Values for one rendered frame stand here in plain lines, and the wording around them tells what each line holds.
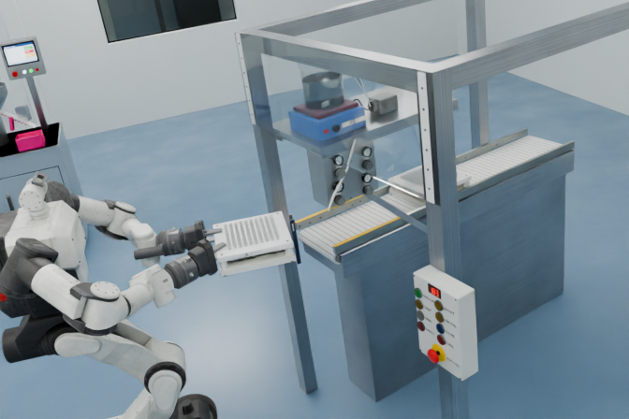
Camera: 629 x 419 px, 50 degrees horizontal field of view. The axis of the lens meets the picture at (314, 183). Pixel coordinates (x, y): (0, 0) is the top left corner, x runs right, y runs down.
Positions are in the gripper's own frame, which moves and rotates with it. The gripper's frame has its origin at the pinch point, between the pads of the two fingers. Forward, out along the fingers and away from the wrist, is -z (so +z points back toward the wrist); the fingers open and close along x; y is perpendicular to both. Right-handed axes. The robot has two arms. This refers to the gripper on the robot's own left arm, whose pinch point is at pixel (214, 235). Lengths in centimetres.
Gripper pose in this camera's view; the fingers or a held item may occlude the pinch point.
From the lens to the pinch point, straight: 230.9
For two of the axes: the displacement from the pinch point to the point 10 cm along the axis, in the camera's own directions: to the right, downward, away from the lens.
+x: 1.5, 9.0, 4.0
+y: 0.7, 4.0, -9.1
